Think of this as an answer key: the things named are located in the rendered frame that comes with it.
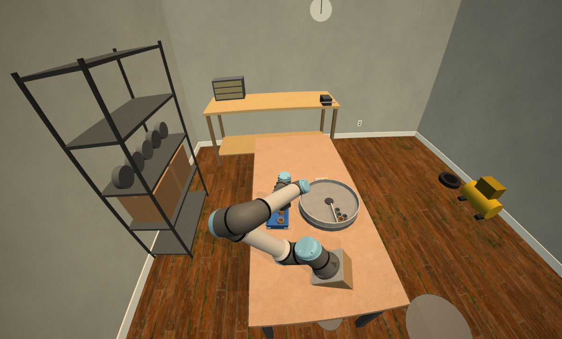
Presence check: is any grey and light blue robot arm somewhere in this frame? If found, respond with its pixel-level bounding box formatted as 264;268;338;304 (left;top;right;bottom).
208;171;340;280

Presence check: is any blue open crate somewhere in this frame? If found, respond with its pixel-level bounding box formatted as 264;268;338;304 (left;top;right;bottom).
266;208;289;230

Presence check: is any grey round turning table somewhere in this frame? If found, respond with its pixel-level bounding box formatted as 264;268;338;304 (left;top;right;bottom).
299;177;360;232

